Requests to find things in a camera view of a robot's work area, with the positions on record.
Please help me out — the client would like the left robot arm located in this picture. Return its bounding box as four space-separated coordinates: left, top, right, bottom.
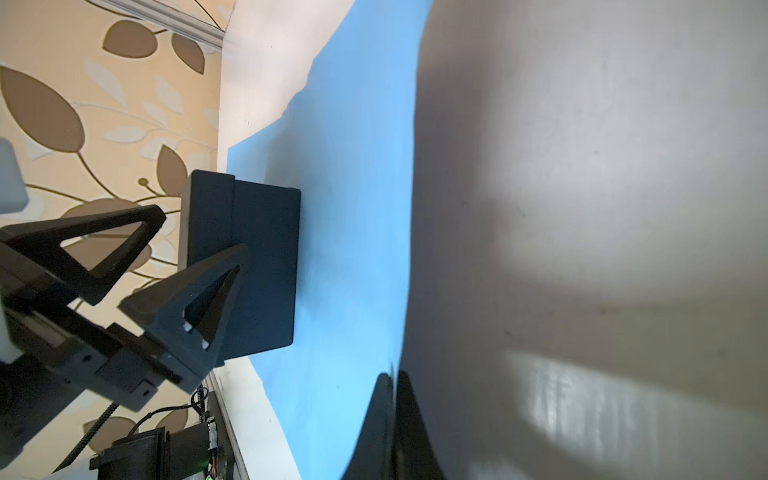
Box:
1 205 248 479

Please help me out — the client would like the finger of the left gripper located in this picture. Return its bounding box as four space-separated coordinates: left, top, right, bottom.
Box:
1 205 166 305
119 244 248 393

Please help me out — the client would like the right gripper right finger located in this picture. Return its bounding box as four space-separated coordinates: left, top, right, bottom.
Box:
392 371 445 480

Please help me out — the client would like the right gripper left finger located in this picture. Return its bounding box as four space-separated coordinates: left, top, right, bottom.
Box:
342 373 395 480

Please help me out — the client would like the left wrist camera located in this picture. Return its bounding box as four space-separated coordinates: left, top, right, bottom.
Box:
0 137 29 215

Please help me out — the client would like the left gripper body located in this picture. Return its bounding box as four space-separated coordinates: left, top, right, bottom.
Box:
1 241 182 467

